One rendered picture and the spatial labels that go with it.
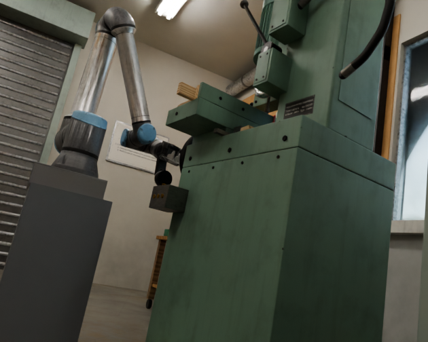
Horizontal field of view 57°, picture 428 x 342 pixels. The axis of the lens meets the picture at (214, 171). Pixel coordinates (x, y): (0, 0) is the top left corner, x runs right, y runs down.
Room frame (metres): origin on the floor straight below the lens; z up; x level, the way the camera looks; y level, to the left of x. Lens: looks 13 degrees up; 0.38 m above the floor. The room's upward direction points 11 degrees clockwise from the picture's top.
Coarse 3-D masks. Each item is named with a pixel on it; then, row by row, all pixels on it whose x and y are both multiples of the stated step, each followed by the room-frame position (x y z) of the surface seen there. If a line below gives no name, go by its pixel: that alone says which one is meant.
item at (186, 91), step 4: (180, 84) 1.19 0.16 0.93; (184, 84) 1.19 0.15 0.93; (180, 88) 1.19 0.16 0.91; (184, 88) 1.20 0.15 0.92; (188, 88) 1.20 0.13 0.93; (192, 88) 1.21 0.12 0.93; (180, 92) 1.19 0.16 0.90; (184, 92) 1.20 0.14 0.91; (188, 92) 1.21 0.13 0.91; (192, 92) 1.21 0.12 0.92; (184, 96) 1.21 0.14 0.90; (188, 96) 1.21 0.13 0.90; (192, 96) 1.22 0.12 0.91
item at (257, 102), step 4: (256, 96) 1.42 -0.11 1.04; (256, 100) 1.41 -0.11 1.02; (260, 100) 1.39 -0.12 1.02; (264, 100) 1.37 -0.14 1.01; (272, 100) 1.33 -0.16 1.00; (276, 100) 1.32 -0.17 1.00; (256, 104) 1.41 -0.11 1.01; (260, 104) 1.39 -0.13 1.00; (264, 104) 1.38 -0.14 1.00; (272, 104) 1.36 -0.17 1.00; (276, 104) 1.36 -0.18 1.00; (260, 108) 1.42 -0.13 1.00; (264, 108) 1.41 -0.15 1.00; (272, 108) 1.39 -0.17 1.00; (276, 108) 1.39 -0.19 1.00; (268, 112) 1.40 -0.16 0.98
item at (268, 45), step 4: (244, 0) 1.38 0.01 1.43; (240, 4) 1.39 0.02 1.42; (244, 4) 1.39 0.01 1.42; (248, 4) 1.39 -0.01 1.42; (244, 8) 1.40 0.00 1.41; (248, 8) 1.37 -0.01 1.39; (248, 12) 1.35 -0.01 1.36; (252, 16) 1.33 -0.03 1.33; (252, 20) 1.32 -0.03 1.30; (256, 24) 1.30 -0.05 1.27; (256, 28) 1.29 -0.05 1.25; (260, 32) 1.27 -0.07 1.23; (260, 36) 1.26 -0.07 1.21; (264, 40) 1.24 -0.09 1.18; (264, 44) 1.21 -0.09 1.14; (268, 44) 1.19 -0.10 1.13; (272, 44) 1.18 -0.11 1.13; (264, 48) 1.20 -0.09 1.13; (268, 48) 1.19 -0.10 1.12; (276, 48) 1.18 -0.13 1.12; (280, 48) 1.20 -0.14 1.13; (260, 52) 1.22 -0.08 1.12
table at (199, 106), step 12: (180, 108) 1.29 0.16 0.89; (192, 108) 1.21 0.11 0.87; (204, 108) 1.21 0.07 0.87; (216, 108) 1.23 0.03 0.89; (168, 120) 1.35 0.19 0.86; (180, 120) 1.28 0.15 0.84; (192, 120) 1.26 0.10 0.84; (204, 120) 1.23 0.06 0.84; (216, 120) 1.23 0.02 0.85; (228, 120) 1.26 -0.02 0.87; (240, 120) 1.29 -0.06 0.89; (192, 132) 1.38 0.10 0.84; (204, 132) 1.36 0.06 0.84
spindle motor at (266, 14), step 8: (264, 0) 1.39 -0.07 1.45; (272, 0) 1.34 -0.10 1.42; (264, 8) 1.37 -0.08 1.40; (272, 8) 1.33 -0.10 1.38; (264, 16) 1.37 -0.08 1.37; (264, 24) 1.36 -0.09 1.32; (264, 32) 1.35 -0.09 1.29; (272, 40) 1.33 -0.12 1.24; (256, 48) 1.39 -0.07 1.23; (256, 56) 1.39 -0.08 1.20; (256, 64) 1.45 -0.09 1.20
